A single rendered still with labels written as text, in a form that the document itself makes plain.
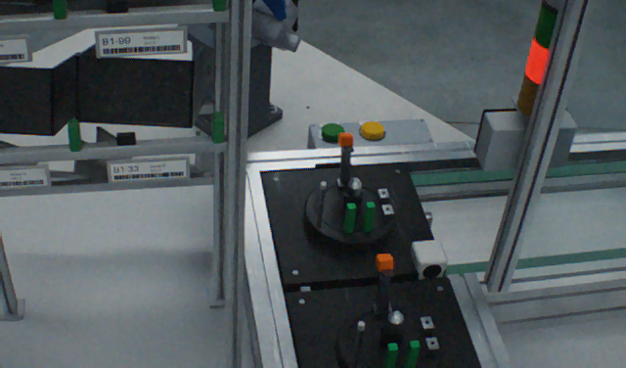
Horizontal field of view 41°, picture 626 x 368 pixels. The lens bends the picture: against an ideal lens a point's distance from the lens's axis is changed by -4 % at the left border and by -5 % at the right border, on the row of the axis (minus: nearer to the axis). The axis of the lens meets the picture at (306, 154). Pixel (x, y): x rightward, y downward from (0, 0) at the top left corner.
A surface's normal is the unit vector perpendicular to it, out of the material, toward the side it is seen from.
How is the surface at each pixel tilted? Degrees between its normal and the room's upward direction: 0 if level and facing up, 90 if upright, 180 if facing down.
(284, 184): 0
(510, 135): 90
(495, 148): 90
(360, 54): 0
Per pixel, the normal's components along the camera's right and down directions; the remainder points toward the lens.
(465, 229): 0.07, -0.77
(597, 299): 0.17, 0.64
